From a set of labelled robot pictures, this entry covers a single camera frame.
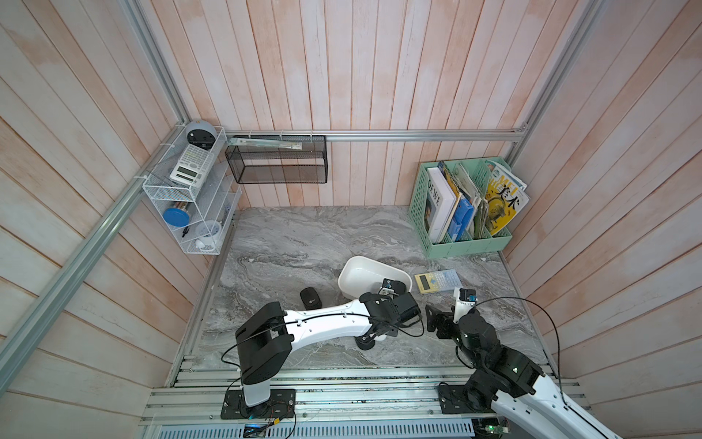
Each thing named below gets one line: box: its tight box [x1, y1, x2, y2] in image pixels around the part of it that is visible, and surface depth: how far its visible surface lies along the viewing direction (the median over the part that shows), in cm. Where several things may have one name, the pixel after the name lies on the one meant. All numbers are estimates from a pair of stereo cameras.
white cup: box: [194, 220, 222, 252], surface depth 93 cm
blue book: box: [447, 198, 475, 243], surface depth 97 cm
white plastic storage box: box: [337, 256, 414, 300], surface depth 99 cm
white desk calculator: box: [169, 143, 215, 189], surface depth 79 cm
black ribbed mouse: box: [353, 333, 376, 351], surface depth 85 cm
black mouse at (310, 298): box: [299, 287, 322, 311], surface depth 95 cm
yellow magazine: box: [484, 159, 531, 236], surface depth 101 cm
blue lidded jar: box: [162, 207, 192, 227], surface depth 79 cm
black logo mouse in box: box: [391, 279, 406, 295], surface depth 97 cm
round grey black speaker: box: [185, 120, 217, 150], surface depth 84 cm
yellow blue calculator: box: [414, 268, 463, 295], surface depth 98 cm
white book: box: [424, 166, 459, 244], surface depth 97 cm
